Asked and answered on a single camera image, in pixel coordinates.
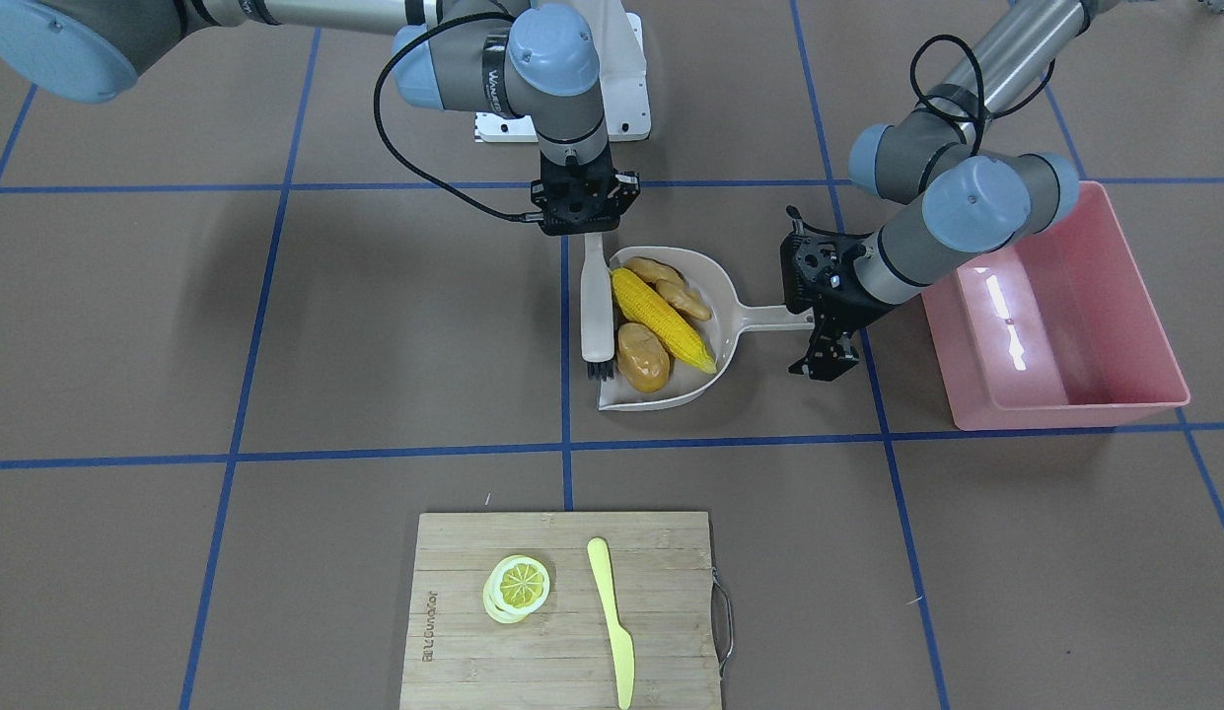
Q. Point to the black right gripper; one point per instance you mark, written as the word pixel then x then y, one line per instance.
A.
pixel 626 191

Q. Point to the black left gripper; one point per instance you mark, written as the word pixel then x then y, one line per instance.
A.
pixel 846 311

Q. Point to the beige brush black bristles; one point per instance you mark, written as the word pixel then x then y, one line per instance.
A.
pixel 596 311

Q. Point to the yellow toy corn cob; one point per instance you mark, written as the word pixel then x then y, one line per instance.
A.
pixel 641 303

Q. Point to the tan toy ginger root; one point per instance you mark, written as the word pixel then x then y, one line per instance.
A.
pixel 671 286

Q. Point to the brown toy potato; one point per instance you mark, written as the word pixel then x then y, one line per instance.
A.
pixel 641 357

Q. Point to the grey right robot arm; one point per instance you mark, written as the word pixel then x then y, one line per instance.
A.
pixel 91 52

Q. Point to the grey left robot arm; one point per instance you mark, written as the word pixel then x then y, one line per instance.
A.
pixel 957 200

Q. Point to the pink plastic bin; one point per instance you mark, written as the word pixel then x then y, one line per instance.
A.
pixel 1057 331

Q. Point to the yellow plastic knife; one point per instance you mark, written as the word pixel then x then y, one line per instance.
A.
pixel 620 641

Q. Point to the yellow lemon slices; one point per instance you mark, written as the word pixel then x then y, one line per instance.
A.
pixel 517 587

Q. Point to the bamboo cutting board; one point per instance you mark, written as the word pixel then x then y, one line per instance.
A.
pixel 559 656

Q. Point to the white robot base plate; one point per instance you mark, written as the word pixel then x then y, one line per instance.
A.
pixel 621 89

